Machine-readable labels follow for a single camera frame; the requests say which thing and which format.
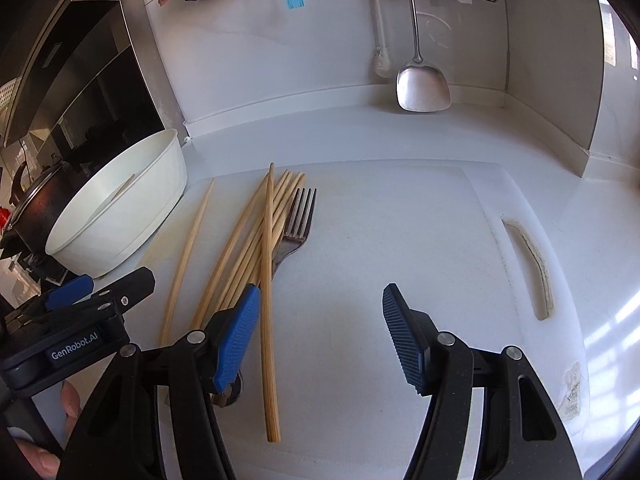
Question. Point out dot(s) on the metal spatula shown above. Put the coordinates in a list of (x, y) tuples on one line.
[(422, 87)]

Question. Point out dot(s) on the white round bowl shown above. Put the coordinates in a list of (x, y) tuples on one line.
[(150, 185)]

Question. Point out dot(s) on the black range hood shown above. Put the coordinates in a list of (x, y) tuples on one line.
[(75, 60)]

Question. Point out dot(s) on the person's left hand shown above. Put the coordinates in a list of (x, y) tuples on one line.
[(72, 400)]

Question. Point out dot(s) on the pile of bamboo chopsticks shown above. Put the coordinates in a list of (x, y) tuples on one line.
[(250, 245)]

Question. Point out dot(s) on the white plastic cutting board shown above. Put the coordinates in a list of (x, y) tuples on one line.
[(400, 240)]

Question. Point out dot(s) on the red container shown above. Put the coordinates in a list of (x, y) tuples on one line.
[(4, 219)]

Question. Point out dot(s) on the metal fork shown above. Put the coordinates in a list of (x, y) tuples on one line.
[(297, 220)]

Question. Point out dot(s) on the white plastic colander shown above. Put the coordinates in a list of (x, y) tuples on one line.
[(10, 95)]

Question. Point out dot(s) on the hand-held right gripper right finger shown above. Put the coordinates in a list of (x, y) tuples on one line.
[(400, 340)]

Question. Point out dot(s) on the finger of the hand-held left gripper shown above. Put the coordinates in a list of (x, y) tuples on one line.
[(135, 282), (70, 292)]

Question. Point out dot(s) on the dark cooking pot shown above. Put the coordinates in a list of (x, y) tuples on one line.
[(35, 210)]

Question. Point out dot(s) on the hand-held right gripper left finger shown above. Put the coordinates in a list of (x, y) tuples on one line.
[(240, 330)]

